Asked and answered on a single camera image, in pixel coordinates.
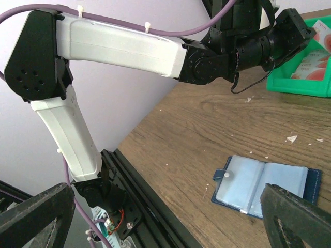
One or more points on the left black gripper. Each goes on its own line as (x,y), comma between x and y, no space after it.
(287,38)

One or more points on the green double storage bin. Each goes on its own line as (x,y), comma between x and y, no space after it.
(280,79)

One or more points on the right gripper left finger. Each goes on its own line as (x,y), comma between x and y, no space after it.
(44,220)

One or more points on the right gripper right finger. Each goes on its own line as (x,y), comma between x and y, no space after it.
(291,221)

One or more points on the black aluminium frame rail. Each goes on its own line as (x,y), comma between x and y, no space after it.
(148,221)

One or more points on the blue leather card holder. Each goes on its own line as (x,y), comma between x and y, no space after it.
(242,181)

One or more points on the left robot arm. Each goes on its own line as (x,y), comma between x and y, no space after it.
(242,35)

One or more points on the red white card in bin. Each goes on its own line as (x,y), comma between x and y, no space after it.
(313,66)

